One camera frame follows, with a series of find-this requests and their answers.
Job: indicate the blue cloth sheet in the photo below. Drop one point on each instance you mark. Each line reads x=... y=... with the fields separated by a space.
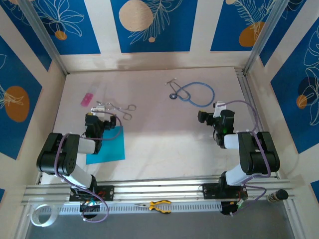
x=112 y=149

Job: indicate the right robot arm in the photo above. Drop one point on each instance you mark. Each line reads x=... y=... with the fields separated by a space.
x=259 y=154

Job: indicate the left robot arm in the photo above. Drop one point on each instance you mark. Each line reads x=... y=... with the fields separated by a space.
x=82 y=174

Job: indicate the clear bottle with pink liquid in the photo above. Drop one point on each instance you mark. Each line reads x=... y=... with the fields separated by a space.
x=86 y=99

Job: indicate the metal forceps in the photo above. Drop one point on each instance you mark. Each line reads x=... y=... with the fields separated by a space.
x=119 y=107

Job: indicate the blue stethoscope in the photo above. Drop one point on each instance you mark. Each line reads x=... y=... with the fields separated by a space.
x=173 y=95

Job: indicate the small dark capped bottle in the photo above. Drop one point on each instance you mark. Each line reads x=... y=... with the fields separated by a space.
x=281 y=194

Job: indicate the clear tape roll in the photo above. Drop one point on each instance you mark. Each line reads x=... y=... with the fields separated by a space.
x=53 y=215

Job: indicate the yellow black pliers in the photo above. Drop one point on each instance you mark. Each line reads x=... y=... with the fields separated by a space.
x=153 y=206

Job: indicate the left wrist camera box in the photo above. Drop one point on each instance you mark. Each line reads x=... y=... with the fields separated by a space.
x=99 y=109

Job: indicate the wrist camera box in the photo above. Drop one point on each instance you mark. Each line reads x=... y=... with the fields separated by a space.
x=99 y=109
x=219 y=107

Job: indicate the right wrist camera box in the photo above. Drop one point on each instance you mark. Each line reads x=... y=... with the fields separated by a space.
x=219 y=107

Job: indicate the aluminium side rail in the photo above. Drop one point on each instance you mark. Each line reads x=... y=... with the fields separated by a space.
x=40 y=178
x=249 y=99

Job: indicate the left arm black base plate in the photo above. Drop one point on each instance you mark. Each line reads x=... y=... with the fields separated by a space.
x=108 y=193

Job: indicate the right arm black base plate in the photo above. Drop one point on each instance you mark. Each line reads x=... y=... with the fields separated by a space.
x=208 y=191

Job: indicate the aluminium mounting rail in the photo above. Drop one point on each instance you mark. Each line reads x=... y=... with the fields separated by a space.
x=154 y=189

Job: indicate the aluminium frame post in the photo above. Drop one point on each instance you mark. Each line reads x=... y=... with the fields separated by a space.
x=263 y=37
x=44 y=37

